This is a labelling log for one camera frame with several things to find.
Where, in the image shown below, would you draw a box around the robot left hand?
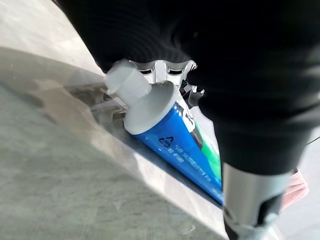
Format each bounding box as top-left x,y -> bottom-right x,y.
57,0 -> 320,240

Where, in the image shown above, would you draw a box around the blue toothpaste tube white cap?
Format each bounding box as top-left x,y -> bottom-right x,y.
104,59 -> 224,206

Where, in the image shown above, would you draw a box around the pink towel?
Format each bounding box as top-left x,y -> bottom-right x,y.
281,168 -> 310,211

